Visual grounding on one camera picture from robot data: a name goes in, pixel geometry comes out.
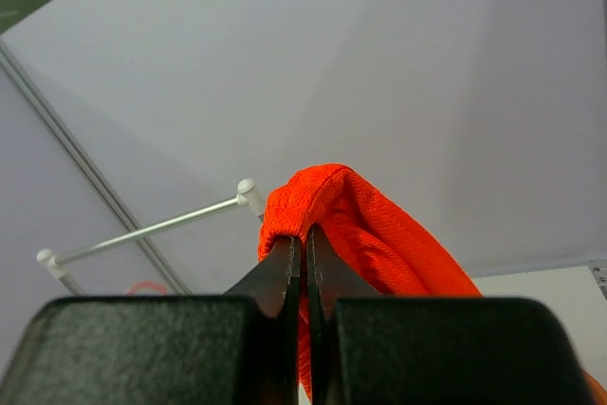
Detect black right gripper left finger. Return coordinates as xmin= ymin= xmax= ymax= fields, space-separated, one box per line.
xmin=1 ymin=237 xmax=301 ymax=404

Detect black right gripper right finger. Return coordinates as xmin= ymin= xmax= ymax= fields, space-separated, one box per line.
xmin=306 ymin=227 xmax=593 ymax=404

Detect orange shorts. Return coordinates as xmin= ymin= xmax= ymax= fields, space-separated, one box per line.
xmin=258 ymin=164 xmax=480 ymax=404

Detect pink clothes hanger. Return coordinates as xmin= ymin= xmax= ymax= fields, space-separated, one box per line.
xmin=125 ymin=281 xmax=168 ymax=296

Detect white metal clothes rack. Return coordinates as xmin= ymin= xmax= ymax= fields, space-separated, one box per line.
xmin=36 ymin=178 xmax=266 ymax=296

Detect orange plastic laundry basket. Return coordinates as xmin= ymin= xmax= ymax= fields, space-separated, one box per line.
xmin=583 ymin=371 xmax=607 ymax=405

